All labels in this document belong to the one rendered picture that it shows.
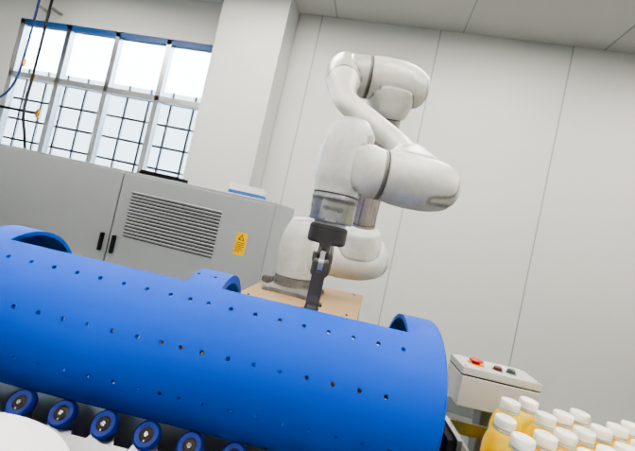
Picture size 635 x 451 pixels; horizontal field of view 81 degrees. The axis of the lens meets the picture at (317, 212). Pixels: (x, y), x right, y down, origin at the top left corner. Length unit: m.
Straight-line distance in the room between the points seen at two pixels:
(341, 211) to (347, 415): 0.34
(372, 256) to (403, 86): 0.56
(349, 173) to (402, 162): 0.10
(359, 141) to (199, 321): 0.42
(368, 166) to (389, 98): 0.53
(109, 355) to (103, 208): 2.21
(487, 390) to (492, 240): 2.60
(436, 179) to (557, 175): 3.15
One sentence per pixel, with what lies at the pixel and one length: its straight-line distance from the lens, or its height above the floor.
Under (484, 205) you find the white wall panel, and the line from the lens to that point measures 3.62.
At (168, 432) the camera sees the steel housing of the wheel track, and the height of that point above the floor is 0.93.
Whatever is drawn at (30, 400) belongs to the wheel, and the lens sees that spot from 0.86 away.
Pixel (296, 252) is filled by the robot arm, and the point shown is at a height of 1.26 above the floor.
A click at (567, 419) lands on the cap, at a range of 1.06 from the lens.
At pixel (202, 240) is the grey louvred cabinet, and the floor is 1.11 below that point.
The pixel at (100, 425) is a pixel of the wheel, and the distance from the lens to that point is 0.80.
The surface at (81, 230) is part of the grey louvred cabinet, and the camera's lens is 2.97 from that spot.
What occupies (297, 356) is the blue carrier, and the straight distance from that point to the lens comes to 0.63.
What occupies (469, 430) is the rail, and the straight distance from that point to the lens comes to 1.10.
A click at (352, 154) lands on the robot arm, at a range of 0.69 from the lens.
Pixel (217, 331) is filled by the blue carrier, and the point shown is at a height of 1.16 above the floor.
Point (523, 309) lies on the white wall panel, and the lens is 3.75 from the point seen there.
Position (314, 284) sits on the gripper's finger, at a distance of 0.68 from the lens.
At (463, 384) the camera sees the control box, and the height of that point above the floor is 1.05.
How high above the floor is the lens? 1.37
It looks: 2 degrees up
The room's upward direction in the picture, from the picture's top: 13 degrees clockwise
